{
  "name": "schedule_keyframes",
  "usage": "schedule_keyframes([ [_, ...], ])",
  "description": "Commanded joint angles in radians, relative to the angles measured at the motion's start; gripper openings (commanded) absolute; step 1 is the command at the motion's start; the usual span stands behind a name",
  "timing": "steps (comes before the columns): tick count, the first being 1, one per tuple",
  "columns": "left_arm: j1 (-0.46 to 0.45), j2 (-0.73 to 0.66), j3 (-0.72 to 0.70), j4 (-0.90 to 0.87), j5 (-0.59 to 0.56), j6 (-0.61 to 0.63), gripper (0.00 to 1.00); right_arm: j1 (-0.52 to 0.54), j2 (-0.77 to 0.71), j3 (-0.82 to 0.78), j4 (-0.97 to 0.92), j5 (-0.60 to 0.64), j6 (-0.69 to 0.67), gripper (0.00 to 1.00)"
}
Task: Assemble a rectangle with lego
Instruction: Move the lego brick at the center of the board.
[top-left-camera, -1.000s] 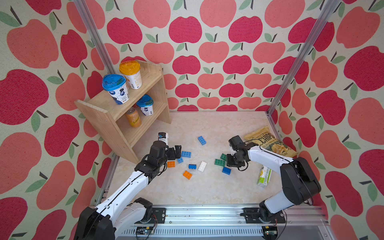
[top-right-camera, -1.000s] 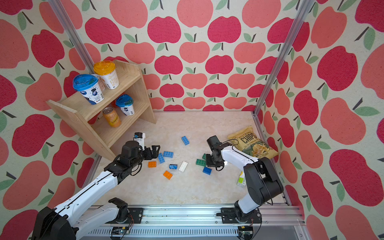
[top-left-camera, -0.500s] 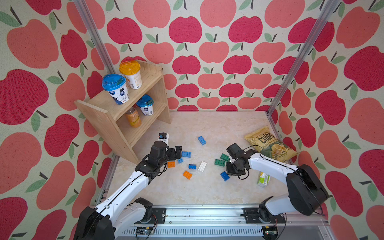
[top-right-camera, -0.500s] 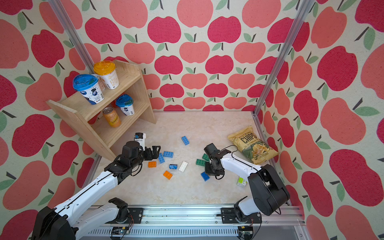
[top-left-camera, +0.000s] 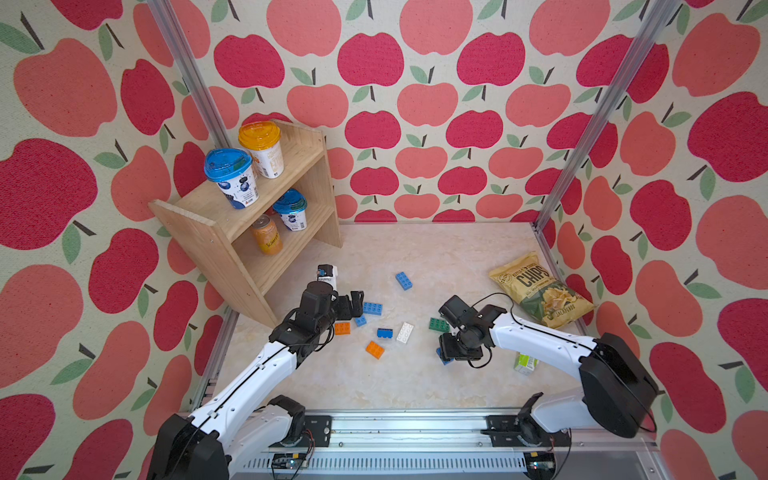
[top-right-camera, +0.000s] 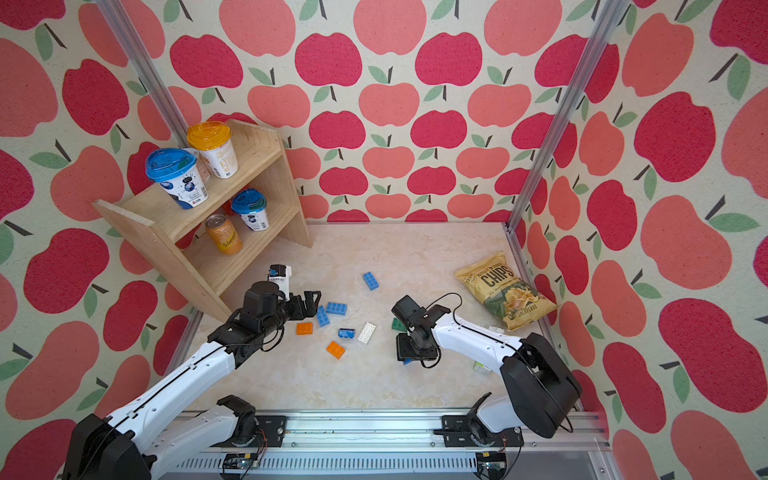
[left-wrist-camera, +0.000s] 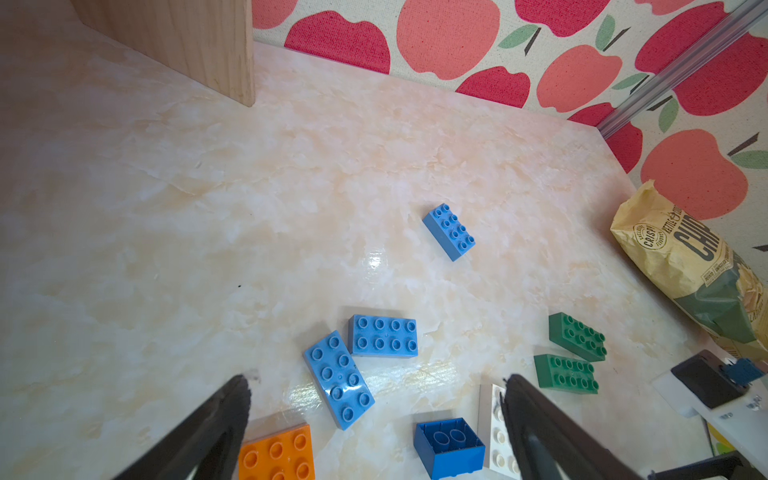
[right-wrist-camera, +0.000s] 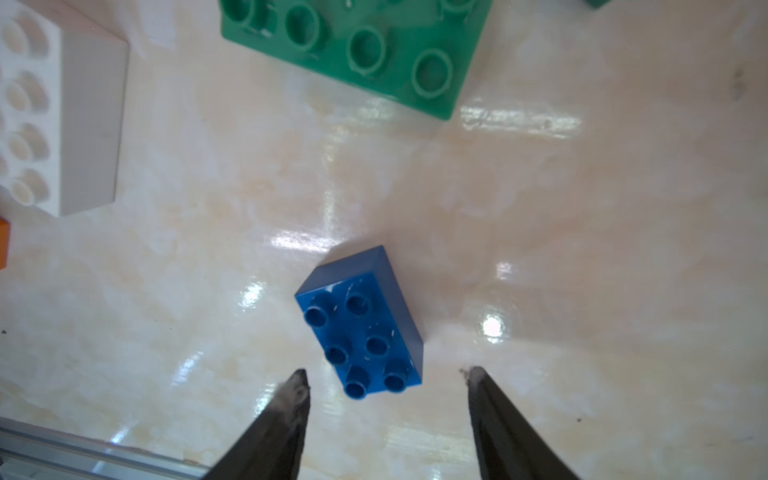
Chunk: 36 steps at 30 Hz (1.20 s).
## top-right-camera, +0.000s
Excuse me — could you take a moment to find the green lego brick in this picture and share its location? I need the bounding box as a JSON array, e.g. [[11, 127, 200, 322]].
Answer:
[[391, 318, 407, 332]]

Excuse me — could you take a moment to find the aluminium frame post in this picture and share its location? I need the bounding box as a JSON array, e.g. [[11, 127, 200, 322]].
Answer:
[[504, 0, 630, 237], [96, 0, 189, 148]]

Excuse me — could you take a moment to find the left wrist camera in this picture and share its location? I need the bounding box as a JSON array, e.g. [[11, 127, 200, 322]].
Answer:
[[268, 264, 292, 299]]

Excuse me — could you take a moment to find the wooden shelf unit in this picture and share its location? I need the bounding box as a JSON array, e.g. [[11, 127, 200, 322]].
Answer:
[[91, 118, 314, 323]]

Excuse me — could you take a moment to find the green white juice carton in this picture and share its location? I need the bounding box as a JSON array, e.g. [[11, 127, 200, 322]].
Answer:
[[473, 362, 491, 375]]

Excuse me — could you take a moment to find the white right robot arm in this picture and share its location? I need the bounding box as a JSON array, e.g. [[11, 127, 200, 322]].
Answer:
[[392, 295, 582, 447]]

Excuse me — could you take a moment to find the yellow chips bag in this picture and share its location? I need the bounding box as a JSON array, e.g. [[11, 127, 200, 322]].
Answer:
[[454, 251, 557, 330]]

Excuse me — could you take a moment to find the right aluminium frame post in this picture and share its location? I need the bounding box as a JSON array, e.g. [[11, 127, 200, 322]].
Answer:
[[504, 0, 630, 237]]

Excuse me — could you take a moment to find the small orange lego brick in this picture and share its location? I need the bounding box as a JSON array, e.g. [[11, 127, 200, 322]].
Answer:
[[296, 322, 314, 336]]

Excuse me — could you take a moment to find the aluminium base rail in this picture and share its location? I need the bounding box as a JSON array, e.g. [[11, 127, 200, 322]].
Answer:
[[166, 408, 622, 479]]

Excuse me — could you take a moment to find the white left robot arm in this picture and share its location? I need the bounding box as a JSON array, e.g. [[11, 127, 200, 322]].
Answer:
[[62, 281, 321, 479]]

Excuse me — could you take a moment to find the small blue lid cup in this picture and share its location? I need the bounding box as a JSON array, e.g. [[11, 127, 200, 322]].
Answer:
[[231, 188, 270, 232]]

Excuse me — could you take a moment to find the orange lid yogurt cup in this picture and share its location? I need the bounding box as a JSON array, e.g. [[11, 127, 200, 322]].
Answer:
[[187, 121, 239, 179]]

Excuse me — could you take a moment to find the orange drink can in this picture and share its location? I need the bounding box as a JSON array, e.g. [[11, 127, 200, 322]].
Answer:
[[205, 214, 243, 255]]

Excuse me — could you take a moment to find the blue lid yogurt cup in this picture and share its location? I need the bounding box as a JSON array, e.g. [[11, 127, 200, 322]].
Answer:
[[145, 148, 208, 210]]

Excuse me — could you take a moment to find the left aluminium frame post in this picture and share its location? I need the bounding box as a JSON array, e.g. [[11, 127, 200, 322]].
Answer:
[[96, 0, 189, 148]]

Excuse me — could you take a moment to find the light blue lego brick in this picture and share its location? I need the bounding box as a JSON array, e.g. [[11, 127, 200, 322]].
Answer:
[[325, 302, 348, 316], [362, 272, 379, 291], [316, 306, 330, 328]]

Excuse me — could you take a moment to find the white lego brick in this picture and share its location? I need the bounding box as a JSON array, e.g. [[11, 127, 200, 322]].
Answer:
[[357, 322, 377, 344]]

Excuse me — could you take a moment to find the dark blue lego brick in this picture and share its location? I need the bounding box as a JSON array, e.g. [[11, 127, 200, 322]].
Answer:
[[338, 328, 355, 339]]

